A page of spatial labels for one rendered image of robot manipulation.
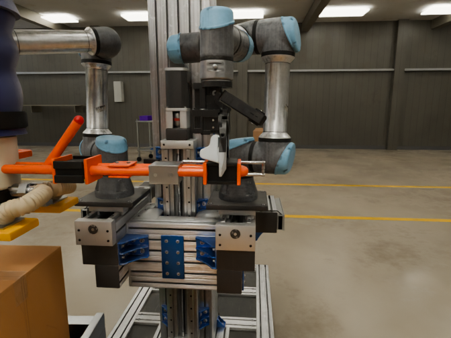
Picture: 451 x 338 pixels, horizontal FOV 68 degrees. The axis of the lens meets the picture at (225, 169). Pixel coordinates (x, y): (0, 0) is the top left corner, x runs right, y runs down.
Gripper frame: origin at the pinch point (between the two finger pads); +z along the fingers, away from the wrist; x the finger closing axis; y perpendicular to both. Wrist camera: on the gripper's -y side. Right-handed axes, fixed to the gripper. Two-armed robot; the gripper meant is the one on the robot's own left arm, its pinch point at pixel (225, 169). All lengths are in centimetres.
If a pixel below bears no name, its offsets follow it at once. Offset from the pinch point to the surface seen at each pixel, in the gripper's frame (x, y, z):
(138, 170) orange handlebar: 3.7, 19.8, -0.1
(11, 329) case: 7, 53, 40
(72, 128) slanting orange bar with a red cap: 2.0, 35.7, -9.3
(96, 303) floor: -132, 102, 124
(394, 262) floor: -213, -138, 122
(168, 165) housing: 3.5, 12.7, -1.3
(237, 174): 4.6, -3.1, 0.4
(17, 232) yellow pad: 13.3, 43.3, 12.1
